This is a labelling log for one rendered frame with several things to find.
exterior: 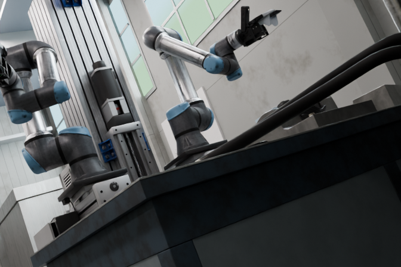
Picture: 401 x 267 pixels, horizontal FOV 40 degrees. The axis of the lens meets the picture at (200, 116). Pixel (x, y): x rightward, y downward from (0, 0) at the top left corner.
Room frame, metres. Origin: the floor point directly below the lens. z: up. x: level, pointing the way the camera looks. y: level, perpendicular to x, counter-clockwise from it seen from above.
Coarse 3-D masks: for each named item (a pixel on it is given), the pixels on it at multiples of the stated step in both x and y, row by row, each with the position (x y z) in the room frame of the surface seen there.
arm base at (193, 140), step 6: (186, 132) 2.31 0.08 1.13; (192, 132) 2.32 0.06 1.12; (198, 132) 2.34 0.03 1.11; (180, 138) 2.32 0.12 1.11; (186, 138) 2.31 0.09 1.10; (192, 138) 2.31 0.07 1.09; (198, 138) 2.32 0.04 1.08; (204, 138) 2.37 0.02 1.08; (180, 144) 2.32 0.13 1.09; (186, 144) 2.31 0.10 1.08; (192, 144) 2.30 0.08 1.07; (198, 144) 2.30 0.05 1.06; (204, 144) 2.32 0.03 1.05; (180, 150) 2.32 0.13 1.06
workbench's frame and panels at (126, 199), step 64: (384, 128) 1.38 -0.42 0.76; (128, 192) 0.96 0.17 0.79; (192, 192) 1.00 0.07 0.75; (256, 192) 1.09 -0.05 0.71; (320, 192) 1.20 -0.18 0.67; (384, 192) 1.32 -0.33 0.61; (64, 256) 1.33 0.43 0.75; (128, 256) 1.07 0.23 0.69; (192, 256) 0.97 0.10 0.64; (256, 256) 1.05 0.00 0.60; (320, 256) 1.15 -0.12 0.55; (384, 256) 1.26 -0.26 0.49
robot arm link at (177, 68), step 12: (180, 36) 2.50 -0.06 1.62; (168, 60) 2.46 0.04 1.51; (180, 60) 2.46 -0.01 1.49; (180, 72) 2.45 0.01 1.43; (180, 84) 2.45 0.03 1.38; (192, 84) 2.47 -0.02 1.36; (180, 96) 2.47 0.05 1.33; (192, 96) 2.45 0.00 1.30; (204, 108) 2.46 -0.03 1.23; (204, 120) 2.44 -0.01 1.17
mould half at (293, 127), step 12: (276, 108) 1.52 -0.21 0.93; (336, 108) 1.47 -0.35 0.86; (348, 108) 1.50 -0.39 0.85; (360, 108) 1.53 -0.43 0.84; (372, 108) 1.56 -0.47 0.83; (300, 120) 1.55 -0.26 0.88; (312, 120) 1.42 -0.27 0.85; (324, 120) 1.43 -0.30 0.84; (336, 120) 1.45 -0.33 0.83; (276, 132) 1.52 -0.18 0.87; (288, 132) 1.49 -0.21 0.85; (252, 144) 1.61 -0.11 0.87
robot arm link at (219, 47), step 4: (220, 40) 2.33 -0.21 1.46; (224, 40) 2.31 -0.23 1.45; (216, 44) 2.33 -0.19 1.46; (220, 44) 2.32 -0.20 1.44; (224, 44) 2.31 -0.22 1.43; (228, 44) 2.30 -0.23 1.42; (212, 48) 2.34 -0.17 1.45; (216, 48) 2.33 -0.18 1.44; (220, 48) 2.32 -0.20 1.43; (224, 48) 2.32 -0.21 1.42; (228, 48) 2.32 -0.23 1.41; (232, 48) 2.32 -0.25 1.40; (212, 52) 2.34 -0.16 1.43; (216, 52) 2.34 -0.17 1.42; (220, 52) 2.33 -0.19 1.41; (224, 52) 2.32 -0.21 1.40; (228, 52) 2.32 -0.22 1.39; (232, 52) 2.33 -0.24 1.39; (220, 56) 2.33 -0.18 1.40
